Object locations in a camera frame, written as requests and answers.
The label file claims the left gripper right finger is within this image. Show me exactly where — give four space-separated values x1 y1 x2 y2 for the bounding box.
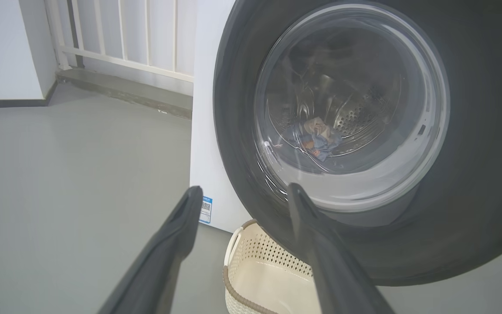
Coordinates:
287 182 395 314

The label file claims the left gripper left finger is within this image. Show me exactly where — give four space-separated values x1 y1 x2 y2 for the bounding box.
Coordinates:
98 186 204 314

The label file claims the blue printed garment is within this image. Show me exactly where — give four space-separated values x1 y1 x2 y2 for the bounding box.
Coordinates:
286 117 343 163

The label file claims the black round washer door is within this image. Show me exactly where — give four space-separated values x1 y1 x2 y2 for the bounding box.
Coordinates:
213 0 502 287

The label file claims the white front-load washing machine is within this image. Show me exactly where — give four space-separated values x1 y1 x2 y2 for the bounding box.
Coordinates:
189 0 254 234

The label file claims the washing machine drum opening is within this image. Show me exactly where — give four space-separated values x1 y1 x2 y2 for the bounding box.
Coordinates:
268 26 404 175

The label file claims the cream perforated laundry basket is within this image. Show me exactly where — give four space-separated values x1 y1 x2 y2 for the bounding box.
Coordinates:
223 219 322 314

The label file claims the blue energy label sticker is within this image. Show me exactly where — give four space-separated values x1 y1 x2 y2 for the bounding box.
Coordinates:
199 196 213 224

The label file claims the white metal railing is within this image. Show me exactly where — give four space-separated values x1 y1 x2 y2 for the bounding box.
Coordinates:
44 0 195 83

